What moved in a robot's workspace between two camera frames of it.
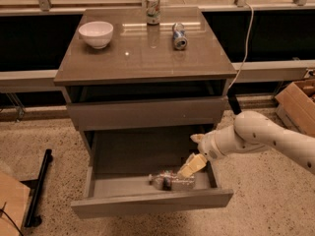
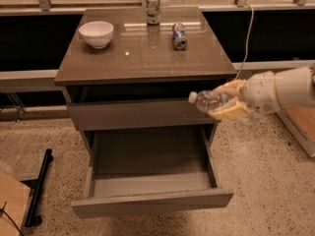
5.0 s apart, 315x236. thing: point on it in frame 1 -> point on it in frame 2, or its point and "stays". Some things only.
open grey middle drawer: [118, 165] stays
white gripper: [209, 146] -> [260, 92]
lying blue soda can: [180, 40] stays
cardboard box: [296, 106] stays
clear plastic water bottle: [167, 180] -> [206, 100]
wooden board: [14, 199] stays
